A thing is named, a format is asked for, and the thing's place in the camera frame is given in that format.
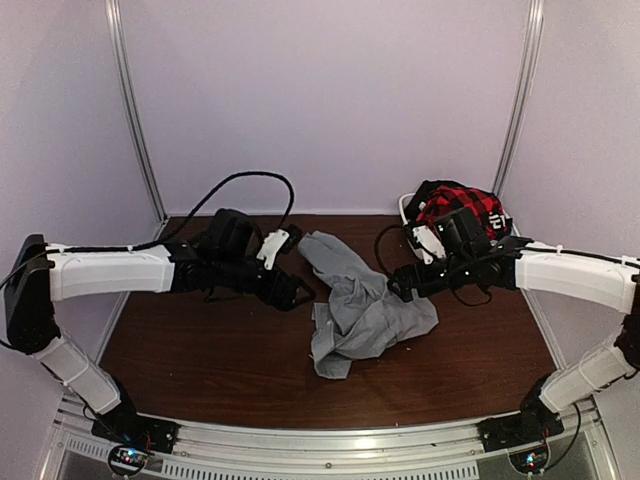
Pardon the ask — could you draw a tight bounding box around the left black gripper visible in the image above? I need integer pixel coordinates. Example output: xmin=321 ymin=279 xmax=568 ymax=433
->
xmin=215 ymin=252 xmax=317 ymax=311

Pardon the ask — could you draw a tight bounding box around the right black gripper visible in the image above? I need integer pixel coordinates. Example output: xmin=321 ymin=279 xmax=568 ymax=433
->
xmin=387 ymin=252 xmax=475 ymax=303

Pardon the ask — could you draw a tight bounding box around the grey long sleeve shirt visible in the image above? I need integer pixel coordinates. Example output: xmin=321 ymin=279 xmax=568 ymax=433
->
xmin=298 ymin=231 xmax=439 ymax=380

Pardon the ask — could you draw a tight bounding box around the white plastic basket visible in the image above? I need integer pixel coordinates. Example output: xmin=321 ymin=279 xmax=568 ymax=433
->
xmin=398 ymin=192 xmax=424 ymax=263

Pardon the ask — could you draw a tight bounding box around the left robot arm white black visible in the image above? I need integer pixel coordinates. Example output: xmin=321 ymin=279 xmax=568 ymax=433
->
xmin=1 ymin=209 xmax=315 ymax=444

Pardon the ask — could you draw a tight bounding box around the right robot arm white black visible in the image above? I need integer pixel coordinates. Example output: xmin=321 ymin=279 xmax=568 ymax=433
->
xmin=388 ymin=208 xmax=639 ymax=442

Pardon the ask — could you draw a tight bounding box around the red black plaid shirt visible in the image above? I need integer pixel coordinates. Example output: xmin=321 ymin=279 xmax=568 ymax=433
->
xmin=416 ymin=185 xmax=511 ymax=240

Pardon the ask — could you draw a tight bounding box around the black shirt in basket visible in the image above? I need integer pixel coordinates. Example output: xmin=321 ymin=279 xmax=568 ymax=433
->
xmin=414 ymin=180 xmax=513 ymax=238

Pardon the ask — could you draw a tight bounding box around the right circuit board with leds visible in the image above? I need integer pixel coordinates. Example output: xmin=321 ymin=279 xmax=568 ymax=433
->
xmin=509 ymin=447 xmax=550 ymax=475

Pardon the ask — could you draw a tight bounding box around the circuit board with leds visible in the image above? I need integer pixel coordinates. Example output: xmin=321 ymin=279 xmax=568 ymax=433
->
xmin=509 ymin=447 xmax=550 ymax=475
xmin=107 ymin=445 xmax=149 ymax=476

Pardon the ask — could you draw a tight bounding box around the left circuit board with leds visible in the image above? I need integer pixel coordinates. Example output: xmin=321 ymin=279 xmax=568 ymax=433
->
xmin=107 ymin=445 xmax=149 ymax=476

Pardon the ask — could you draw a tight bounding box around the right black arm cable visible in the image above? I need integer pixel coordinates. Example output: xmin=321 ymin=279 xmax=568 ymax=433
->
xmin=374 ymin=224 xmax=496 ymax=308

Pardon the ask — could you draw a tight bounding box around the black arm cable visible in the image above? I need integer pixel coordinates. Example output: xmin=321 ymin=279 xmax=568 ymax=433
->
xmin=374 ymin=224 xmax=496 ymax=308
xmin=0 ymin=170 xmax=295 ymax=296

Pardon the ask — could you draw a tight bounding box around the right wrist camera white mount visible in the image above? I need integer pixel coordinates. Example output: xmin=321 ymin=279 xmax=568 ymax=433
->
xmin=409 ymin=225 xmax=446 ymax=264

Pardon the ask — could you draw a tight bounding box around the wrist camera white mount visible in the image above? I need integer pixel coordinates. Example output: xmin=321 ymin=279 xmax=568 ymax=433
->
xmin=409 ymin=225 xmax=446 ymax=264
xmin=256 ymin=224 xmax=302 ymax=270

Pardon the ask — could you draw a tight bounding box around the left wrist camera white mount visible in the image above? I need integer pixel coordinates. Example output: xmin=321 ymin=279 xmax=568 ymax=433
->
xmin=256 ymin=224 xmax=302 ymax=270

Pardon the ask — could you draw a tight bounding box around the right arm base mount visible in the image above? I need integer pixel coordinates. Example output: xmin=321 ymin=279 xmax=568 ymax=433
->
xmin=477 ymin=412 xmax=564 ymax=452

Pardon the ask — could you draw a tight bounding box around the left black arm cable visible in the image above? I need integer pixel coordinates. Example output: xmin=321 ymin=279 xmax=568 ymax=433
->
xmin=0 ymin=170 xmax=295 ymax=296

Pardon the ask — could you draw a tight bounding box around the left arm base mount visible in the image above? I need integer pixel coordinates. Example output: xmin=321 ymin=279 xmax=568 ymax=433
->
xmin=91 ymin=405 xmax=179 ymax=454

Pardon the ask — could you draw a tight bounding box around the front aluminium rail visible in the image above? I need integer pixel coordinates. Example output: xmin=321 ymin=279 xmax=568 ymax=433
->
xmin=36 ymin=400 xmax=621 ymax=479

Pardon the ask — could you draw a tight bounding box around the right aluminium frame post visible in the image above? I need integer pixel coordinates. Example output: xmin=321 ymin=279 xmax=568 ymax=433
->
xmin=492 ymin=0 xmax=545 ymax=196

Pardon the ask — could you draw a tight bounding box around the aluminium frame post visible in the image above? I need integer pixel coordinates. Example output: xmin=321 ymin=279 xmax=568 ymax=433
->
xmin=105 ymin=0 xmax=168 ymax=223
xmin=492 ymin=0 xmax=545 ymax=196

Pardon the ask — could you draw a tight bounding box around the left aluminium frame post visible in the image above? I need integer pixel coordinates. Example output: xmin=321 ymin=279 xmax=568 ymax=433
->
xmin=105 ymin=0 xmax=168 ymax=223

